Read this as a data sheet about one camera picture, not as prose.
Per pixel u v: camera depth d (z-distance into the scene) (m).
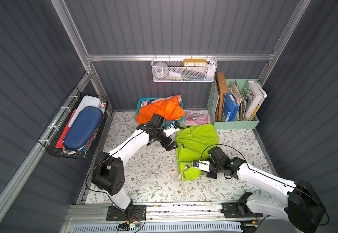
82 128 0.68
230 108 0.99
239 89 1.02
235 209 0.73
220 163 0.63
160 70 0.83
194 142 0.99
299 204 0.40
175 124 0.75
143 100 1.15
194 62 0.87
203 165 0.72
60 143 0.65
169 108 1.02
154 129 0.68
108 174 0.45
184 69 0.89
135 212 0.74
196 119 1.15
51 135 0.62
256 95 0.94
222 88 0.87
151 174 0.87
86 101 0.77
